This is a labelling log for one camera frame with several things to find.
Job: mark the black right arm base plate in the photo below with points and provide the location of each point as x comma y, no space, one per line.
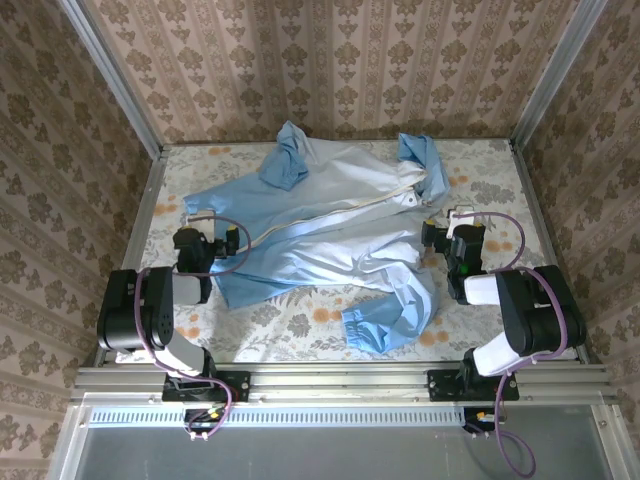
445,385

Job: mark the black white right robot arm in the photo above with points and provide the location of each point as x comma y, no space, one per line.
535,315

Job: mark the floral table cloth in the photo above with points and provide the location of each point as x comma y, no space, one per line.
300,330

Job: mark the aluminium frame corner post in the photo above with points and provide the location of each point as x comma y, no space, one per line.
115,80
555,75

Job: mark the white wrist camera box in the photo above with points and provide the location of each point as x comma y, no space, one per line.
202,221
459,220

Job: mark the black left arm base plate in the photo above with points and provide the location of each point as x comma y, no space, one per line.
235,385

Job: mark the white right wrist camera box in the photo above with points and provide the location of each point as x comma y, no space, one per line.
459,220

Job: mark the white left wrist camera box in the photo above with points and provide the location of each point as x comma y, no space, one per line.
202,221

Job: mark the aluminium table side rail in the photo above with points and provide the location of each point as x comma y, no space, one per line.
545,225
140,225

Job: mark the light blue zip jacket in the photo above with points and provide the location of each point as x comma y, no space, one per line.
320,240

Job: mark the aluminium frame cross rail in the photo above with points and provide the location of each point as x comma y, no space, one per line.
340,382

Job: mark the grey metal panel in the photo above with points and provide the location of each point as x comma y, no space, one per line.
325,455

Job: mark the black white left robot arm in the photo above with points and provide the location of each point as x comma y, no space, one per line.
135,315

